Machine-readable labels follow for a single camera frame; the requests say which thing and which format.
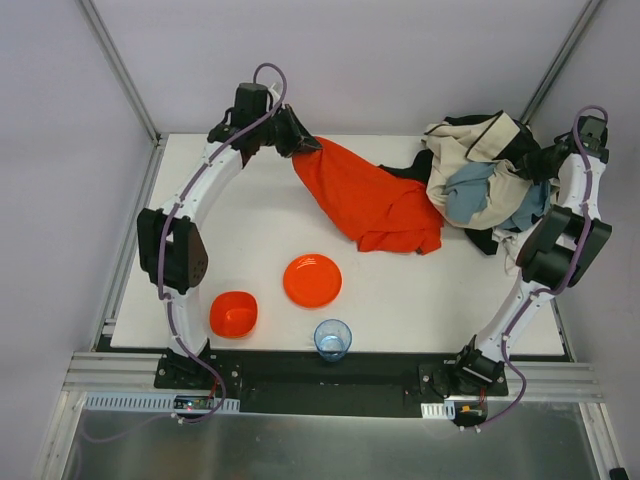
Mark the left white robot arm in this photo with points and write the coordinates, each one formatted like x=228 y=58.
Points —
x=170 y=247

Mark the orange plate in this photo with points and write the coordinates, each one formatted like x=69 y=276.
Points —
x=312 y=281

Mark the black cloth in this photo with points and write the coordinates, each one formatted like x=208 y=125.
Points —
x=419 y=170

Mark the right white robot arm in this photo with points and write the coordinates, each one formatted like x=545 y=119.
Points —
x=554 y=257

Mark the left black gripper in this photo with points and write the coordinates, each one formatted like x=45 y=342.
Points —
x=291 y=136

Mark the left aluminium corner post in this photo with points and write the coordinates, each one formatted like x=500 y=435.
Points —
x=100 y=31

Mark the aluminium corner post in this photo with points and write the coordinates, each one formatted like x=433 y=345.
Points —
x=100 y=31
x=568 y=47

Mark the light blue cloth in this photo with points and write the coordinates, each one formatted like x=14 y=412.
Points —
x=483 y=196

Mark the aluminium frame rail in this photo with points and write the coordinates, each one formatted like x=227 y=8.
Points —
x=117 y=372

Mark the orange cloth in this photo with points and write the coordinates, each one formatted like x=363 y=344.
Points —
x=371 y=207

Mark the orange bowl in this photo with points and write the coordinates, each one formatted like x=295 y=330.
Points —
x=233 y=314

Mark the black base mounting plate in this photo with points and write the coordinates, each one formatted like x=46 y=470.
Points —
x=389 y=385

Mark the blue transparent cup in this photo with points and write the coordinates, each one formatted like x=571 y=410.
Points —
x=332 y=339

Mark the right aluminium corner post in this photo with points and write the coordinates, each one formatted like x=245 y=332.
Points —
x=568 y=47

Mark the black and cream mesh jacket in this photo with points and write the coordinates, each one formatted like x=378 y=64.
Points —
x=457 y=142

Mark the white cloth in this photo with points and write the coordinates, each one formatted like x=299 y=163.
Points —
x=511 y=243

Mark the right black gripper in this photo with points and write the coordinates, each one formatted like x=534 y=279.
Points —
x=536 y=163

